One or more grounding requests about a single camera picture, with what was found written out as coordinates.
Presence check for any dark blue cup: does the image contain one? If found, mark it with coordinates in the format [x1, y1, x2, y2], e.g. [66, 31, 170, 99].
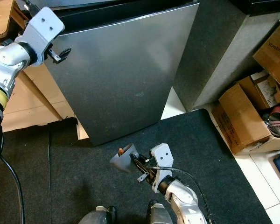
[109, 144, 140, 173]

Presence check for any grey fridge door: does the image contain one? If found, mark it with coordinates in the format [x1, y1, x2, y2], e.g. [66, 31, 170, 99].
[44, 0, 200, 146]

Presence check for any silver robot right leg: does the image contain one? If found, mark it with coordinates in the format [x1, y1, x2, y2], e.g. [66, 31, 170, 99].
[147, 200, 173, 224]

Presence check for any silver robot leg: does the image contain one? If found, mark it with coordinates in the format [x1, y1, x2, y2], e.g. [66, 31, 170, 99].
[147, 200, 173, 224]
[78, 205, 115, 224]

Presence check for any dark floor mat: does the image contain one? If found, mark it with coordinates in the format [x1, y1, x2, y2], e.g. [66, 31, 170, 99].
[2, 108, 273, 224]

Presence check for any silver robot left leg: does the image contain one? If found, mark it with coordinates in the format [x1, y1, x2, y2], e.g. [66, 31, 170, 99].
[78, 205, 115, 224]

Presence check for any open brown cardboard box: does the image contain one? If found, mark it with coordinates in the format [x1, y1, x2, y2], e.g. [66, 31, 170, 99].
[212, 75, 280, 155]

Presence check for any printed tilted cardboard box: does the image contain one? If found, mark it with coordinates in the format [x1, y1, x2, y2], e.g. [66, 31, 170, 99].
[253, 20, 280, 91]

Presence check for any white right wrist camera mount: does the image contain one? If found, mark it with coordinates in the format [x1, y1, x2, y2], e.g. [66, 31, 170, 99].
[149, 144, 174, 193]

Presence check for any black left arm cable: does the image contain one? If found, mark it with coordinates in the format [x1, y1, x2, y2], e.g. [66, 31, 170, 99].
[0, 121, 26, 224]

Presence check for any pink wire bundle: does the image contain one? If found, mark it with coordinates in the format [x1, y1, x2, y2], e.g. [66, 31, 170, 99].
[264, 114, 280, 138]

